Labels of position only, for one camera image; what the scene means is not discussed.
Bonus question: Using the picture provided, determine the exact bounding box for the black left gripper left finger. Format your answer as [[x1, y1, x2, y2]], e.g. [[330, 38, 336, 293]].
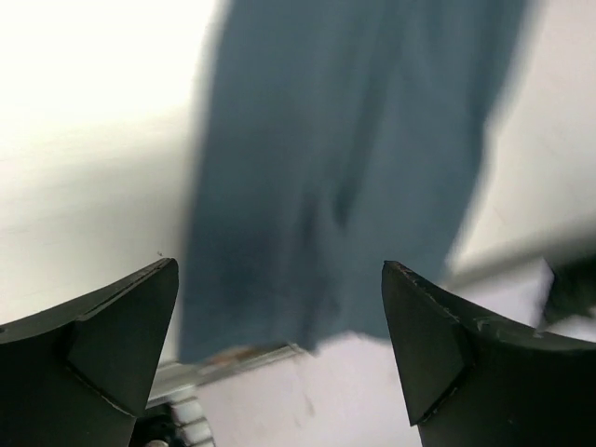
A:
[[1, 258, 179, 447]]

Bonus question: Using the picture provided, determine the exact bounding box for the aluminium front rail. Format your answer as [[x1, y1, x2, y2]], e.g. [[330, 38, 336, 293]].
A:
[[143, 241, 596, 411]]

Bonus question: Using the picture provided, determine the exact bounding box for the teal blue t shirt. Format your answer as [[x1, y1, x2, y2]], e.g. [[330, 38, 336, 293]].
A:
[[179, 1, 530, 363]]

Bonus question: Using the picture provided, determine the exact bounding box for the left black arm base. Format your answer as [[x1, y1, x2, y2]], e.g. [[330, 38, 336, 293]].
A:
[[129, 395, 215, 447]]

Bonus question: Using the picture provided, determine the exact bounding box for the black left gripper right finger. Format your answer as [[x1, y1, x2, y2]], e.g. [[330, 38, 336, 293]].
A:
[[382, 262, 595, 447]]

